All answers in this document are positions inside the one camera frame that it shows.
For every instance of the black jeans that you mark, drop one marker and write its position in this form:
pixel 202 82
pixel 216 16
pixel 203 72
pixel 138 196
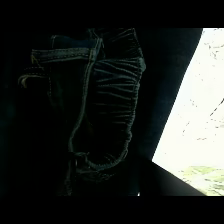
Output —
pixel 110 100

